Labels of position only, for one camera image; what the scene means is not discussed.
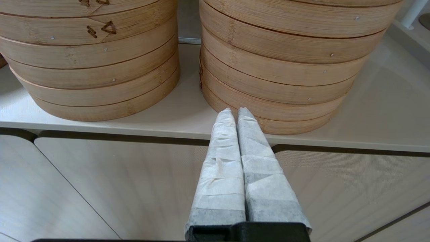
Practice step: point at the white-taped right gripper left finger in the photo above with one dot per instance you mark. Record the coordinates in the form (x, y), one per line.
(221, 174)

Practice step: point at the thin white pole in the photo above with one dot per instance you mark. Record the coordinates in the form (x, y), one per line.
(415, 11)

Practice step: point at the beige cabinet door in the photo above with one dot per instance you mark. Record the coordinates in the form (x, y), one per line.
(33, 195)
(410, 232)
(352, 188)
(134, 188)

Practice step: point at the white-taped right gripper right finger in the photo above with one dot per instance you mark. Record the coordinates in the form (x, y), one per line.
(265, 181)

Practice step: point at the bamboo steamer basket tier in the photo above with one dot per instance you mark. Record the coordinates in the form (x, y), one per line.
(84, 79)
(94, 97)
(295, 109)
(285, 72)
(134, 23)
(84, 55)
(285, 92)
(295, 126)
(285, 16)
(285, 48)
(352, 2)
(100, 114)

